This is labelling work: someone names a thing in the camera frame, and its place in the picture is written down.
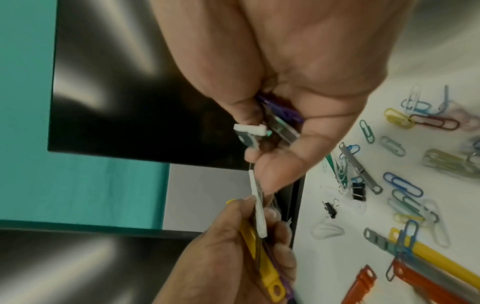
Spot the black computer monitor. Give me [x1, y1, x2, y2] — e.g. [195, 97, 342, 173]
[47, 0, 305, 172]
[0, 228, 204, 304]

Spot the small black binder clip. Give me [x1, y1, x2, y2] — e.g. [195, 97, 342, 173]
[321, 200, 340, 219]
[351, 181, 368, 202]

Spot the red plastic fastener strip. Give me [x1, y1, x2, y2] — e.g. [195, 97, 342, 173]
[386, 258, 480, 304]
[340, 265, 378, 304]

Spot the white plastic fastener strip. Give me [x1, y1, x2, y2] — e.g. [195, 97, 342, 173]
[247, 170, 270, 239]
[233, 124, 268, 138]

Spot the clear grey fastener strip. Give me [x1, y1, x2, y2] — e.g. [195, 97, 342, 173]
[338, 141, 384, 196]
[262, 114, 302, 146]

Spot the green cloth backdrop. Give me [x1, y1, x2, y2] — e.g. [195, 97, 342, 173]
[0, 0, 170, 230]

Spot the heap of coloured paper clips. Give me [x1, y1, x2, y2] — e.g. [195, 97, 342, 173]
[310, 84, 480, 250]

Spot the yellow plastic fastener strip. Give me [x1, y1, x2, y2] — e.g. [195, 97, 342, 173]
[226, 198, 286, 301]
[387, 226, 480, 286]

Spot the person's left hand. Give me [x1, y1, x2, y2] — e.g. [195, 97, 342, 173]
[151, 196, 298, 304]

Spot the person's right hand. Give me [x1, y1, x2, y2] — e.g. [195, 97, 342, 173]
[149, 0, 417, 194]

